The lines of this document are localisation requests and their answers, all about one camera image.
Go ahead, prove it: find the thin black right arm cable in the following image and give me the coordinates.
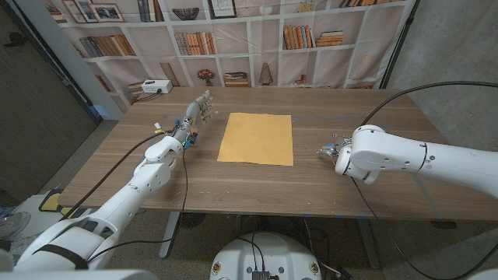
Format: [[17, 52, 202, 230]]
[[351, 177, 498, 280]]

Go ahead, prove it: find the black power strip cable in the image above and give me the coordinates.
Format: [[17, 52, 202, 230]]
[[135, 89, 163, 103]]

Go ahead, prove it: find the black torso cable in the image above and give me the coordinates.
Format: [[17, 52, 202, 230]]
[[237, 232, 267, 273]]

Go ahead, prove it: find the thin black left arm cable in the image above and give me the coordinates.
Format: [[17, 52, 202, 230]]
[[86, 149, 190, 264]]

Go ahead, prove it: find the yellow and black floor object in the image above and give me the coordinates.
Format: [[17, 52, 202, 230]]
[[37, 188, 79, 219]]

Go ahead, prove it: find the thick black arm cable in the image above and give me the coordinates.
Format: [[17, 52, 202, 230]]
[[359, 79, 498, 128], [57, 131, 174, 223]]

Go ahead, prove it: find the white power strip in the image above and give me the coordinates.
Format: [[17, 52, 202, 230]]
[[141, 79, 174, 95]]

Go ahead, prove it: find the black backdrop stand pole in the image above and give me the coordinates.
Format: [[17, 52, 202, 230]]
[[380, 0, 421, 90]]

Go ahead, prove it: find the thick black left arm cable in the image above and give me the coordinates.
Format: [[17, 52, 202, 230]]
[[57, 131, 174, 223]]

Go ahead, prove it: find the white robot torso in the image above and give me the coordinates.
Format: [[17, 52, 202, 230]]
[[209, 232, 323, 280]]

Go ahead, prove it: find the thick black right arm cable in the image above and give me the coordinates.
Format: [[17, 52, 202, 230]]
[[359, 79, 498, 128]]

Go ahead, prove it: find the yellow felt sheet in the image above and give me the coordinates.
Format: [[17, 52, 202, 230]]
[[216, 112, 295, 167]]

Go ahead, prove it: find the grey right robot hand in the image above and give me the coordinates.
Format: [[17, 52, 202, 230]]
[[317, 134, 353, 159]]

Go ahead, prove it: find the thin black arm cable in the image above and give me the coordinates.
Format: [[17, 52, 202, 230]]
[[351, 177, 498, 280], [86, 149, 190, 264]]

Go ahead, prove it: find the grey table leg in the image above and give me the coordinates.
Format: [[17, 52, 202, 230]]
[[158, 212, 182, 260], [356, 218, 381, 270]]

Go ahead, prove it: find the printed bookshelf backdrop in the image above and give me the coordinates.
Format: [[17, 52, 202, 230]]
[[42, 0, 419, 114]]

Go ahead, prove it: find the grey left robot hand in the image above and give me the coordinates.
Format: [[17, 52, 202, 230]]
[[170, 89, 219, 151]]

